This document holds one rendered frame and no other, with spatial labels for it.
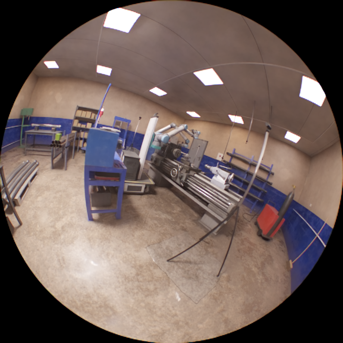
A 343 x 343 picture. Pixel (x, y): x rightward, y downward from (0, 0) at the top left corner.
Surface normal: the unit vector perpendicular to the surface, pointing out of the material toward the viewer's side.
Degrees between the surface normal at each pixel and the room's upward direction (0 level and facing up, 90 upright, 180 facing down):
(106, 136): 90
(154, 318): 0
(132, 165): 90
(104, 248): 0
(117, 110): 90
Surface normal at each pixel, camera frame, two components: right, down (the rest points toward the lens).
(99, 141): 0.60, 0.40
